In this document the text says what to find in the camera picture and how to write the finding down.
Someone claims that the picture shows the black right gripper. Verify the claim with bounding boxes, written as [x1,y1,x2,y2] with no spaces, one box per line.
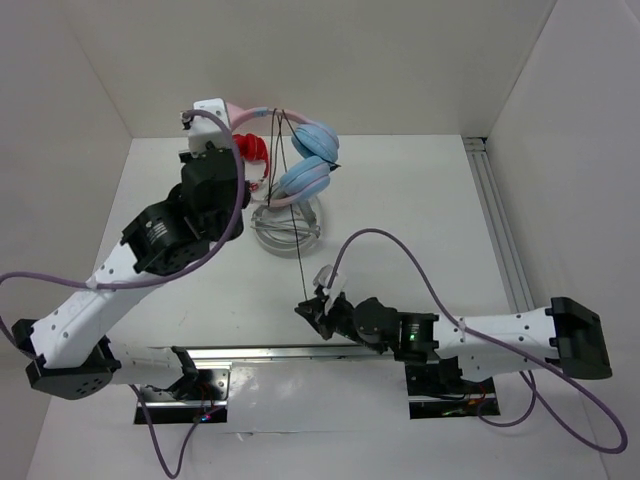
[294,293,386,354]

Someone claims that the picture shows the thin black headphone cable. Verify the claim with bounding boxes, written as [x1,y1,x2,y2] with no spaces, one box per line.
[264,107,344,304]

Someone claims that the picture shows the blue and pink headphones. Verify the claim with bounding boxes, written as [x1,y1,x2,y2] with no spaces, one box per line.
[228,104,340,207]

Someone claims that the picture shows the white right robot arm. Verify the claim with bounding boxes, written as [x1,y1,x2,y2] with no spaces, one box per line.
[295,295,612,392]

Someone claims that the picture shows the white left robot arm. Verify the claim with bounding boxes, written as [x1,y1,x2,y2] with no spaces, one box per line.
[12,144,250,400]

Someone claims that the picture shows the red headphones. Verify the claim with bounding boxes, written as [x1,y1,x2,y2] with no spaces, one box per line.
[233,133,271,192]

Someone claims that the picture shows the white headphones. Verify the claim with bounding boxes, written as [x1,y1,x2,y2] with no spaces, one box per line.
[250,196,324,258]

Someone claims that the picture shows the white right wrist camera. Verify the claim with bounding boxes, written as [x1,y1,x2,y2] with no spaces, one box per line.
[313,265,347,315]

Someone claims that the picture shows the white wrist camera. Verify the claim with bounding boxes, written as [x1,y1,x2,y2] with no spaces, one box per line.
[181,98,231,157]
[313,265,347,315]

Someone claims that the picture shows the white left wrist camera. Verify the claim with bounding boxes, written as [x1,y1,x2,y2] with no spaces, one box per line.
[181,98,231,157]

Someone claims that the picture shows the aluminium rail at front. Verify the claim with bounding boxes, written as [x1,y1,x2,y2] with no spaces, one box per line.
[187,344,394,369]

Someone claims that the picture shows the aluminium rail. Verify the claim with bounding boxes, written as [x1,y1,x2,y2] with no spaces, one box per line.
[462,137,535,312]
[187,344,394,369]

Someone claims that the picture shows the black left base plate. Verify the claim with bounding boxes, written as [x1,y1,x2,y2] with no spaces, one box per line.
[138,347,231,424]

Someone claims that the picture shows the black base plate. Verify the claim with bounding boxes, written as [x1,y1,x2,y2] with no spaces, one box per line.
[138,347,231,424]
[405,364,500,420]

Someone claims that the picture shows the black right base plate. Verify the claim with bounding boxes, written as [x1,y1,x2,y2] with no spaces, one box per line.
[405,364,500,420]

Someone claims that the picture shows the aluminium rail at right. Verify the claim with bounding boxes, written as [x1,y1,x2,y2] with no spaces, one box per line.
[462,137,535,312]

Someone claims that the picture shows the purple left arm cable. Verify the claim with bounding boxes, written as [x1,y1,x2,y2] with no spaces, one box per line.
[0,109,249,480]

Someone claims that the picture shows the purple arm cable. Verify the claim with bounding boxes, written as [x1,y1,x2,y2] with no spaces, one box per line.
[0,109,249,480]
[329,228,629,455]

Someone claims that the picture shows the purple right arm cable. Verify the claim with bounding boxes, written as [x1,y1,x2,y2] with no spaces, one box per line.
[329,228,629,455]

